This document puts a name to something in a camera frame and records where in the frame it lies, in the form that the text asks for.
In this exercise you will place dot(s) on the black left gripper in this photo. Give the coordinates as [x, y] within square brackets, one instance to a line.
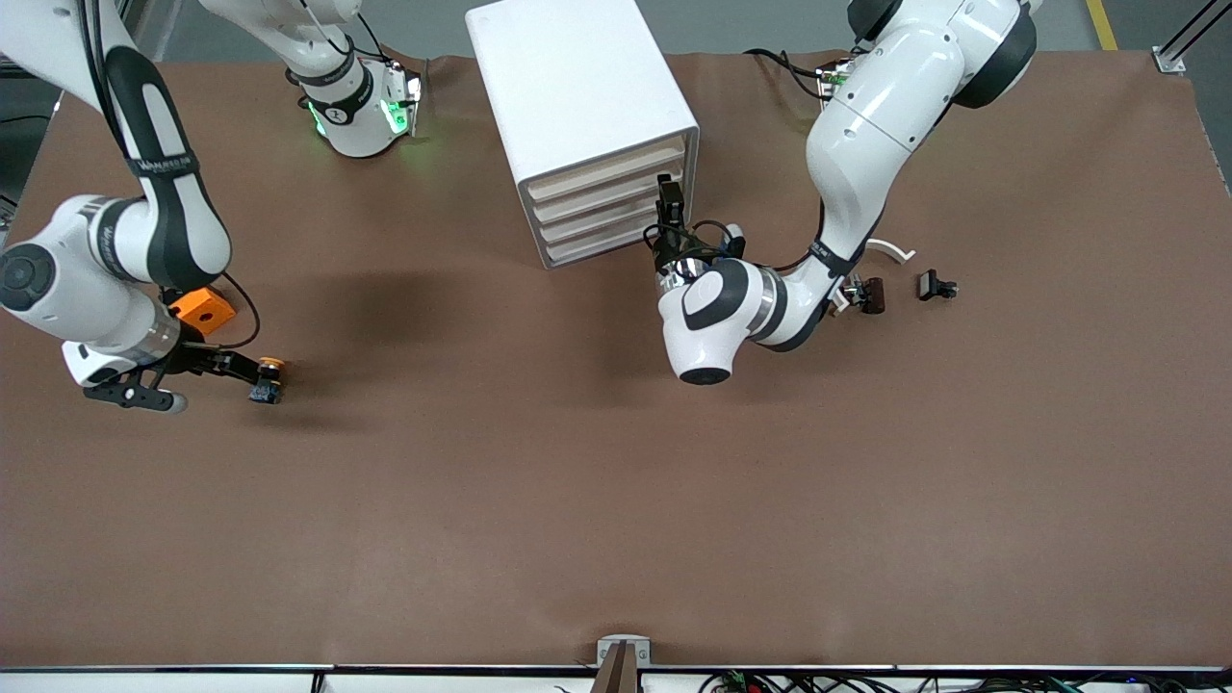
[666, 255]

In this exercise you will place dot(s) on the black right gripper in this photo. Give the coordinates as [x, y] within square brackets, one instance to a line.
[197, 359]

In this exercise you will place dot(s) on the white plastic drawer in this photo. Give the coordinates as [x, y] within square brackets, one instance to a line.
[606, 171]
[606, 214]
[606, 192]
[606, 236]

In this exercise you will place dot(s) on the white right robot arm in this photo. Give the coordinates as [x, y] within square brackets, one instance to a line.
[173, 221]

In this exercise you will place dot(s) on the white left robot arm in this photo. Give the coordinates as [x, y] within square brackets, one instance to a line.
[866, 125]

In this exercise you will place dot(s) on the yellow push button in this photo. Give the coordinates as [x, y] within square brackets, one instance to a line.
[272, 366]

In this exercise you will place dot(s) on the white drawer cabinet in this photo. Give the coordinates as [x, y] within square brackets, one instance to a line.
[568, 77]

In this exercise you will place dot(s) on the white table edge rail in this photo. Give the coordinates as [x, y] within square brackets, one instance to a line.
[192, 679]

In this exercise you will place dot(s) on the grey metal bracket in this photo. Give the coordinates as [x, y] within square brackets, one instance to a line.
[603, 645]

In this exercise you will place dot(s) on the brown camera pole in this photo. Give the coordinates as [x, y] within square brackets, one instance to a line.
[616, 674]

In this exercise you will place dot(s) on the aluminium frame strut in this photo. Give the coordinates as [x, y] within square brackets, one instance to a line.
[1169, 60]

